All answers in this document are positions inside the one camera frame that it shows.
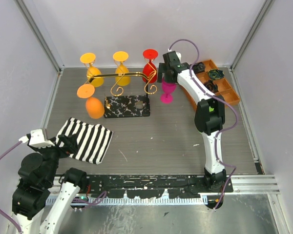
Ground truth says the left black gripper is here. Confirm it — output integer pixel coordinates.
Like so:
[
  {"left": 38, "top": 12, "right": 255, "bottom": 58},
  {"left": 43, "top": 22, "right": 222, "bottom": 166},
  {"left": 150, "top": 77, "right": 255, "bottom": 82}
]
[{"left": 28, "top": 132, "right": 78, "bottom": 185}]

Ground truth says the red plastic wine glass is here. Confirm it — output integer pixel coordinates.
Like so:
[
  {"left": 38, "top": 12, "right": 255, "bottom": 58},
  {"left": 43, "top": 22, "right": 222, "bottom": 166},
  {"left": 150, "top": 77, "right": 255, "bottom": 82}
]
[{"left": 143, "top": 49, "right": 158, "bottom": 83}]

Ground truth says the pink plastic wine glass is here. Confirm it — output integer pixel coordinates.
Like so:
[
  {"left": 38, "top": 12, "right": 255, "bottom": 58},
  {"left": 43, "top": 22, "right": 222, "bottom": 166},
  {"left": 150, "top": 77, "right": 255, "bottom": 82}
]
[{"left": 160, "top": 79, "right": 176, "bottom": 104}]

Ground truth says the orange plastic wine glass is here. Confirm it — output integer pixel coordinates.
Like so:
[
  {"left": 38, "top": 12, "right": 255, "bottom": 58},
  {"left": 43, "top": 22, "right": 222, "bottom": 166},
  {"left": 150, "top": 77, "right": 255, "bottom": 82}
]
[{"left": 77, "top": 84, "right": 105, "bottom": 119}]

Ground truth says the gold wine glass rack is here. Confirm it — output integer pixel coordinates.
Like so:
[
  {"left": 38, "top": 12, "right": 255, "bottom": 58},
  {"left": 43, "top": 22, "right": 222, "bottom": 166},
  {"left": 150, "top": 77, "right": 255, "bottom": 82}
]
[{"left": 91, "top": 72, "right": 157, "bottom": 118}]

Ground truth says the yellow plastic wine glass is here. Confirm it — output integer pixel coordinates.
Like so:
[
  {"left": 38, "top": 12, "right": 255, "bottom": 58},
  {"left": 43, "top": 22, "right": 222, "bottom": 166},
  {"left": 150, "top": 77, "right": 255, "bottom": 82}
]
[{"left": 80, "top": 53, "right": 104, "bottom": 88}]

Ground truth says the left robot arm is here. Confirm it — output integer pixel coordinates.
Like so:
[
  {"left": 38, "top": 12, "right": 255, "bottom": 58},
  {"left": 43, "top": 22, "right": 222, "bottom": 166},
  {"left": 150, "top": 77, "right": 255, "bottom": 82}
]
[{"left": 12, "top": 134, "right": 88, "bottom": 234}]

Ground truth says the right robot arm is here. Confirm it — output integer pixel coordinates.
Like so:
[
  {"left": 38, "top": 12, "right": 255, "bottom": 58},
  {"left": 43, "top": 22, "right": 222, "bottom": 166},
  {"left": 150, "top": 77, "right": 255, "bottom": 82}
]
[{"left": 157, "top": 51, "right": 227, "bottom": 192}]

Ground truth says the black white striped cloth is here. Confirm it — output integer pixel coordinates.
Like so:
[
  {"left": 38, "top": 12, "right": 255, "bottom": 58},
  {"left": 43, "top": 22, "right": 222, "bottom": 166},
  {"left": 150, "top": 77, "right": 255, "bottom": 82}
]
[{"left": 56, "top": 117, "right": 113, "bottom": 165}]

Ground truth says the dark rose top left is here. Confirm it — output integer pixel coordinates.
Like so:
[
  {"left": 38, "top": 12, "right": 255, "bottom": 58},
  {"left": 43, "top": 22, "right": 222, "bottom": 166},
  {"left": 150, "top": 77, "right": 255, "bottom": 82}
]
[{"left": 192, "top": 62, "right": 206, "bottom": 74}]

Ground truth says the dark green rose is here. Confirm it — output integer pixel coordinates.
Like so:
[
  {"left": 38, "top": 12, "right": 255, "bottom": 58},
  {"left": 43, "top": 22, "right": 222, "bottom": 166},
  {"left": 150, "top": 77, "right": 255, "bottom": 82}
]
[{"left": 207, "top": 69, "right": 225, "bottom": 80}]

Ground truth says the dark red rose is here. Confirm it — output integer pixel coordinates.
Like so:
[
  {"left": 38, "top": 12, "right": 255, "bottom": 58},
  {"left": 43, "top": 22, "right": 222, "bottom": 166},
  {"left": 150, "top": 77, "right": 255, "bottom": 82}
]
[{"left": 204, "top": 80, "right": 218, "bottom": 93}]

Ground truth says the orange compartment tray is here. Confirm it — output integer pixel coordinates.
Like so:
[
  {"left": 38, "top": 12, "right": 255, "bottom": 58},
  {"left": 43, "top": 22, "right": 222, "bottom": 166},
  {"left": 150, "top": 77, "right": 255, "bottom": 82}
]
[{"left": 195, "top": 59, "right": 240, "bottom": 106}]

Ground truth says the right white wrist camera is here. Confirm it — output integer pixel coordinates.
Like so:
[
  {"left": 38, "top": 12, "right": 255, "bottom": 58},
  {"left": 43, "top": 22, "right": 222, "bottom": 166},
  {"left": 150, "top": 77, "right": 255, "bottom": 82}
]
[{"left": 167, "top": 48, "right": 183, "bottom": 59}]

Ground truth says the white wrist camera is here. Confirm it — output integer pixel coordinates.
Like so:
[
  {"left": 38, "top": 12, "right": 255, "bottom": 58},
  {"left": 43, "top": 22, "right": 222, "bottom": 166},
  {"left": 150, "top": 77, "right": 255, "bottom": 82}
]
[
  {"left": 19, "top": 128, "right": 55, "bottom": 148},
  {"left": 167, "top": 48, "right": 183, "bottom": 59}
]

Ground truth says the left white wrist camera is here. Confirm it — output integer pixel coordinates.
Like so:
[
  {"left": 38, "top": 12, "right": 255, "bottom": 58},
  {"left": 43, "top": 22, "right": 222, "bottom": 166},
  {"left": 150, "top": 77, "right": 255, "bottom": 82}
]
[{"left": 19, "top": 128, "right": 55, "bottom": 148}]

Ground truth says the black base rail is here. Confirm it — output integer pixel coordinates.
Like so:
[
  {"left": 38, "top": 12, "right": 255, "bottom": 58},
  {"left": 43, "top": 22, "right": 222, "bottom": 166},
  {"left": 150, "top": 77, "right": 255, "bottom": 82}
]
[{"left": 80, "top": 175, "right": 233, "bottom": 199}]

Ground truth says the white slotted cable duct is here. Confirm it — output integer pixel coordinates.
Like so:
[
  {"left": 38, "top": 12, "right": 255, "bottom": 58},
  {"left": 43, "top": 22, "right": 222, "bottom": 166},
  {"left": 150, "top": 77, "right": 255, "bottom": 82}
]
[{"left": 46, "top": 196, "right": 208, "bottom": 207}]

